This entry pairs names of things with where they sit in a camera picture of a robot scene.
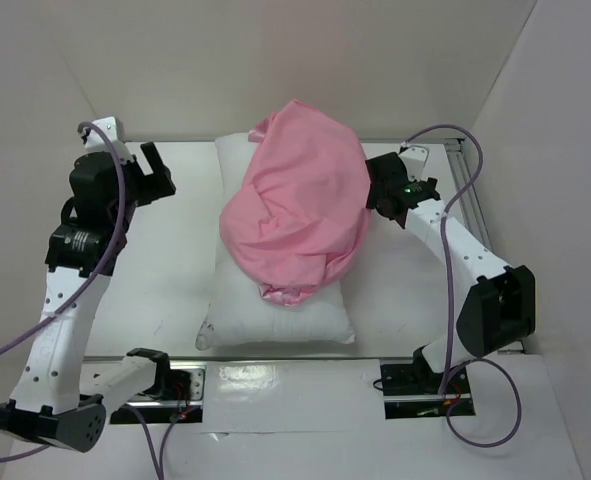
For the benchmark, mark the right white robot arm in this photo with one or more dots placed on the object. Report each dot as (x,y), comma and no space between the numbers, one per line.
(490,303)

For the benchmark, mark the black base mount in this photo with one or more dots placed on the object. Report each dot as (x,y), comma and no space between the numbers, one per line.
(405,398)
(181,400)

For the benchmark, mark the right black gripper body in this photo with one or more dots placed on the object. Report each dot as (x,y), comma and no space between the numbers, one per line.
(380,176)

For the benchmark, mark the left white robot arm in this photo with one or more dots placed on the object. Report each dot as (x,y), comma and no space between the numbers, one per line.
(49,405)

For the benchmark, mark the pink pillowcase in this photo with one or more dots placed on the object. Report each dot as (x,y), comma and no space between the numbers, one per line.
(299,218)

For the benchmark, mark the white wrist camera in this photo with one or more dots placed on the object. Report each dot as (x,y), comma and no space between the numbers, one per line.
(93,133)
(414,158)

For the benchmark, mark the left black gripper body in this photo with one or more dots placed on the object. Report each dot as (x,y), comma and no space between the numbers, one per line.
(142,189)

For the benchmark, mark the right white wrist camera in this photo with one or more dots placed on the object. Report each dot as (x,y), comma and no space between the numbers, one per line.
(414,158)

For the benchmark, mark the aluminium frame rail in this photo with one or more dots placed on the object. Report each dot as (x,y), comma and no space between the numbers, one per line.
(463,161)

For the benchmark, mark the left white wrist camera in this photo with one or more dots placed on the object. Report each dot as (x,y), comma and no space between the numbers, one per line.
(93,133)

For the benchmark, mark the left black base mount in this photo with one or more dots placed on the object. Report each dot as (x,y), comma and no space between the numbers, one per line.
(181,400)

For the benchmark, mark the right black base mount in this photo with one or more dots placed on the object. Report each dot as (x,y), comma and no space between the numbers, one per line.
(405,398)

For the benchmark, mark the white pillow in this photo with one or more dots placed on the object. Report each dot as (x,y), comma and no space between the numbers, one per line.
(237,314)

